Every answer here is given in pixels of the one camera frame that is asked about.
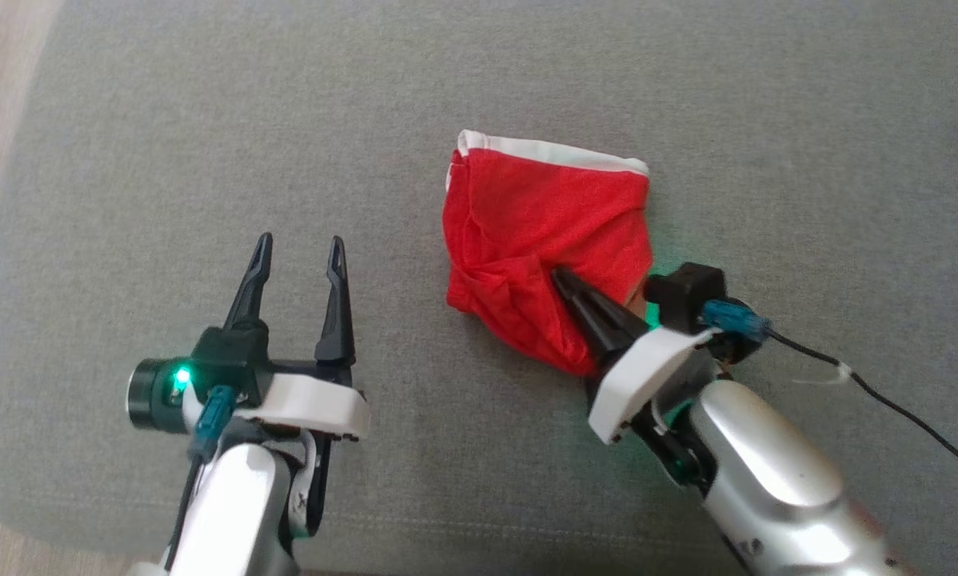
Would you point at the red shorts with white hem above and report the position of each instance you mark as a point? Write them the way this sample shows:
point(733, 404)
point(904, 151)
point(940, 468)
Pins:
point(527, 216)

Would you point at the large grey sofa seat cushion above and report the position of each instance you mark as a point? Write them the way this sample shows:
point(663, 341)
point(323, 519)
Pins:
point(447, 480)

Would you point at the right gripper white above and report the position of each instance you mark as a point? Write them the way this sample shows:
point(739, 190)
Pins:
point(647, 368)

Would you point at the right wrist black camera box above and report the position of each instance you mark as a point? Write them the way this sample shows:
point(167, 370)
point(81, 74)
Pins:
point(683, 292)

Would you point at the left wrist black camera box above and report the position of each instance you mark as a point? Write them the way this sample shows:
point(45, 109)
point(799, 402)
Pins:
point(227, 352)

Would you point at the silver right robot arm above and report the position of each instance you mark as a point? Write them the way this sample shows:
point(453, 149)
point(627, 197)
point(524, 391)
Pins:
point(767, 472)

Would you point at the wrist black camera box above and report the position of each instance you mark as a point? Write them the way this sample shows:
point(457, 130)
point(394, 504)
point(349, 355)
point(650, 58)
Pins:
point(227, 352)
point(683, 292)

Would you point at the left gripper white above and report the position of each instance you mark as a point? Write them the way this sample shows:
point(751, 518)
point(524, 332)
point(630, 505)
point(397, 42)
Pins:
point(311, 404)

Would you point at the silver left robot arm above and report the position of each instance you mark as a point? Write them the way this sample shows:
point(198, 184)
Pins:
point(231, 504)

